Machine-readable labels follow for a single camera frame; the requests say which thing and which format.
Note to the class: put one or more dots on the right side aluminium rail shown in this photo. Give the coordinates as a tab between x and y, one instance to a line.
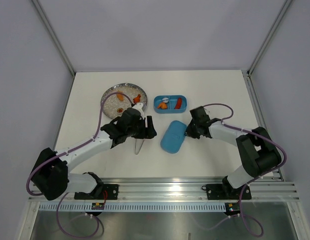
260	118

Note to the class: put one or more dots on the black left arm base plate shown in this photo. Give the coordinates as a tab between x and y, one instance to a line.
108	191

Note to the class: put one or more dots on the blue lunch box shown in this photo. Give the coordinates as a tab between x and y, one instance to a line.
170	105

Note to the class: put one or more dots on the white slotted cable duct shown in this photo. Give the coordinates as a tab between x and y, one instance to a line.
152	207

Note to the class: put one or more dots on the aluminium rail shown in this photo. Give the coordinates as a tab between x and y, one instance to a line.
260	118
189	189

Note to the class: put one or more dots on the blue lunch box lid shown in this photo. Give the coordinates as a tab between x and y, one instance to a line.
173	137

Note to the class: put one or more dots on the orange fried fish piece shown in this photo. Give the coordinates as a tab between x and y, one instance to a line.
120	96

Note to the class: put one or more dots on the small white rice cup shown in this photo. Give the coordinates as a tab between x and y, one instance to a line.
165	100

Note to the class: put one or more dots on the aluminium frame post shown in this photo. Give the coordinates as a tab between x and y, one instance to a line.
39	9
270	35

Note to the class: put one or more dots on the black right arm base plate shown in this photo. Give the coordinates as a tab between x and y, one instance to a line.
218	191

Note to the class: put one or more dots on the small noodle sauce cup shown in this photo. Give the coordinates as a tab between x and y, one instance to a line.
119	110

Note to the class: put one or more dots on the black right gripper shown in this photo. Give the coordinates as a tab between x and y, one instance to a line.
189	132

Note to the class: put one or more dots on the left aluminium frame post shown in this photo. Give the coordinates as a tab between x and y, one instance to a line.
39	9

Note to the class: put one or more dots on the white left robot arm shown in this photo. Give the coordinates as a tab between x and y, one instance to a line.
52	173

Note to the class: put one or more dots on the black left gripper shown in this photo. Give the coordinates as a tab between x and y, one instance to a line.
148	132

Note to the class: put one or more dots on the orange chicken wing piece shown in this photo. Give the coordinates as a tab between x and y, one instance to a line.
162	106

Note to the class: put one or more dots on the aluminium front rail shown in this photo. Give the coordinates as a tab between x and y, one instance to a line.
189	189

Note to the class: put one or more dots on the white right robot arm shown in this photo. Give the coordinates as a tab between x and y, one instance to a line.
259	155

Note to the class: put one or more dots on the pink metal tongs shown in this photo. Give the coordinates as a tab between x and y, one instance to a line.
138	146

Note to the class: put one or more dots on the speckled ceramic plate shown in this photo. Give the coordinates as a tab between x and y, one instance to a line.
129	91

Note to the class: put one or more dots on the right aluminium frame post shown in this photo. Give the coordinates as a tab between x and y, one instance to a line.
270	35

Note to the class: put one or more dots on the dark red chicken drumstick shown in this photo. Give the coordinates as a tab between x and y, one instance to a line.
137	99

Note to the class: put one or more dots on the red sausage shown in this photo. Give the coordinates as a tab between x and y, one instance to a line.
178	103

